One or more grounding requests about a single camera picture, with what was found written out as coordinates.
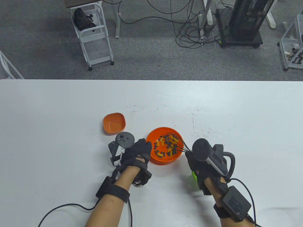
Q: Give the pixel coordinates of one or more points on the person's right hand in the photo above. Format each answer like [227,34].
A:
[201,170]

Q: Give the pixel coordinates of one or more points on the person's left hand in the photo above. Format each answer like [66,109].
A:
[139,151]

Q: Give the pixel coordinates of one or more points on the small green bowl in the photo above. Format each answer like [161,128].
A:
[194,175]

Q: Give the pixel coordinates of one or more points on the dark grey hand controller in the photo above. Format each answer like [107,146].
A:
[124,139]
[201,149]

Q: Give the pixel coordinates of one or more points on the pile of chocolate beans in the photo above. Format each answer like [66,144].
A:
[160,155]

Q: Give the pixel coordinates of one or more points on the pile of yellow candy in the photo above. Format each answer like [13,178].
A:
[162,142]

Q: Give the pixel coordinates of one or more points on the large orange bowl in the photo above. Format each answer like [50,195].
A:
[163,160]

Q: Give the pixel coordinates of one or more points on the small orange bowl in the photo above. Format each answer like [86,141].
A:
[113,124]

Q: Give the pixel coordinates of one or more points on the person's left forearm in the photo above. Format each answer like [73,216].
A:
[111,210]

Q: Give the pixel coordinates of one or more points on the person's right forearm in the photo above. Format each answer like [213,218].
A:
[214,191]

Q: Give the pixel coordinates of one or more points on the white rolling cart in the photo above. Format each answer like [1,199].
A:
[93,37]

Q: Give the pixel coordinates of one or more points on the white desk leg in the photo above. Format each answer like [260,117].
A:
[117,26]
[208,14]

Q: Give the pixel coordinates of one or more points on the black wheeled platform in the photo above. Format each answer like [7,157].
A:
[241,42]

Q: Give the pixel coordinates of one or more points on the black bag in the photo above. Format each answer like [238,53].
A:
[82,20]

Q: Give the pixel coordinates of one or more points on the pile of black parts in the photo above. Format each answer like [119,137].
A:
[297,58]

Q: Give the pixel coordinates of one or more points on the white basket cart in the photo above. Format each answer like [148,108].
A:
[287,42]

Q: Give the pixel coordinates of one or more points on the black equipment tower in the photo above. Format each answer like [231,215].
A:
[248,19]

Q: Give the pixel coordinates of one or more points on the brown desk top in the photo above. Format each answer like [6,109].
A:
[78,2]

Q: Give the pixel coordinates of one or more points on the white desk foot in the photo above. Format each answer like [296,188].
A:
[271,21]

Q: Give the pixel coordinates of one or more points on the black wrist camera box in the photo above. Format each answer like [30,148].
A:
[236,203]
[118,192]

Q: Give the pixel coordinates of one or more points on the white metal frame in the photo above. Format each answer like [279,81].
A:
[10,63]

